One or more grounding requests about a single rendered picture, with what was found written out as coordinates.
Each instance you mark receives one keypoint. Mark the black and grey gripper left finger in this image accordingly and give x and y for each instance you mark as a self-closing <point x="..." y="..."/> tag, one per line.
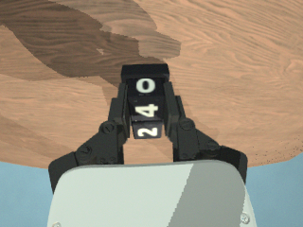
<point x="105" y="147"/>

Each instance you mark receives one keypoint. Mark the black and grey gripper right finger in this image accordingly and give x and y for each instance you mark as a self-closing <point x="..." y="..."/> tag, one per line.
<point x="190" y="144"/>

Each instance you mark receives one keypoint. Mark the black number cube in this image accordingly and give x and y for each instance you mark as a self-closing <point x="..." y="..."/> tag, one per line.
<point x="146" y="99"/>
<point x="148" y="129"/>

